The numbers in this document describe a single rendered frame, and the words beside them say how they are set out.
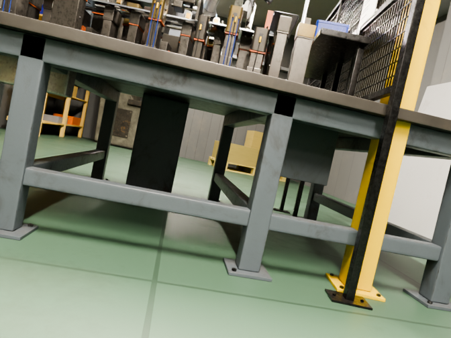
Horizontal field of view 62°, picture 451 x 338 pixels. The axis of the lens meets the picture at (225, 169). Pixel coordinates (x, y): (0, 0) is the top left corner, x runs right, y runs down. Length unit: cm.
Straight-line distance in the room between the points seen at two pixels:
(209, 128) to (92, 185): 704
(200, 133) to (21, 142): 705
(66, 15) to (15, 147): 78
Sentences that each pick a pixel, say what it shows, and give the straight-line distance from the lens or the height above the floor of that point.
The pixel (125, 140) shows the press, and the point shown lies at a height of 15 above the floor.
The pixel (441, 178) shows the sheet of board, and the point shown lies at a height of 55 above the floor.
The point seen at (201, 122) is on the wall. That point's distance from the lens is 831.
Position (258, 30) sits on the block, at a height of 97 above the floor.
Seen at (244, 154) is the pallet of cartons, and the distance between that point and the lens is 700.
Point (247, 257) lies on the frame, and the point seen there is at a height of 6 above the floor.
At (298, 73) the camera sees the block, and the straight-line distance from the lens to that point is 183.
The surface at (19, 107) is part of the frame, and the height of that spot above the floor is 42.
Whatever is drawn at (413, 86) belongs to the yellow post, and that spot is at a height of 79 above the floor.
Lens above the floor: 44
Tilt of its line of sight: 3 degrees down
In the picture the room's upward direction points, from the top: 12 degrees clockwise
